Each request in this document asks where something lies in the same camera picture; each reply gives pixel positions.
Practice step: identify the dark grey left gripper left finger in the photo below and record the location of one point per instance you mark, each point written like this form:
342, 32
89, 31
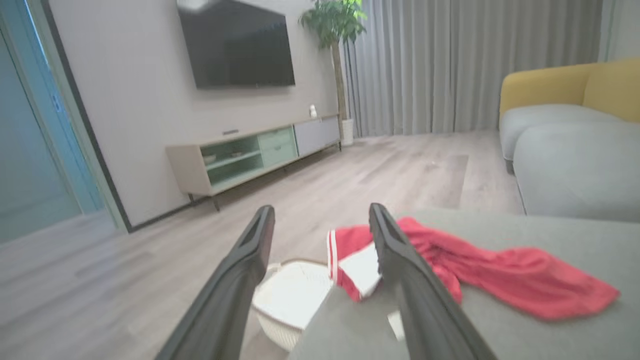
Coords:
230, 295

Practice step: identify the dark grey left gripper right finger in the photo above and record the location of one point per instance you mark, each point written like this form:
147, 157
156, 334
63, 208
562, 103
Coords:
425, 305

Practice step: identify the red and white basketball jersey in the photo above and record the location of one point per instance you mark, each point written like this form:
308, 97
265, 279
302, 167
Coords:
525, 280

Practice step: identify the white woven laundry basket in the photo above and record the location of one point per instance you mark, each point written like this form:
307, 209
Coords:
295, 295

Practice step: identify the black remote control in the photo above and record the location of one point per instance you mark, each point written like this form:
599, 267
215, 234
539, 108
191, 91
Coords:
230, 132

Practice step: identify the beige and green TV cabinet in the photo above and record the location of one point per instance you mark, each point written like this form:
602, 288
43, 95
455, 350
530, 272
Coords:
315, 135

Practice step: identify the yellow and grey fabric sofa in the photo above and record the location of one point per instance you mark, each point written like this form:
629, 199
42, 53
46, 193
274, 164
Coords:
575, 165

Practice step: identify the grey pleated curtain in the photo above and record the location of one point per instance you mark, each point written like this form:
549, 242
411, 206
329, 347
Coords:
450, 65

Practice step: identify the blue glass sliding door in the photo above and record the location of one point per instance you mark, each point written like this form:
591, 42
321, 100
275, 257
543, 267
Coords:
30, 150

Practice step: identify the black flat screen television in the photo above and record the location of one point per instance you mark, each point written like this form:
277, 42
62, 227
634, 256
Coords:
235, 45

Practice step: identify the tall green potted tree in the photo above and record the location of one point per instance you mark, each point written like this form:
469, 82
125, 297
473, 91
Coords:
335, 25

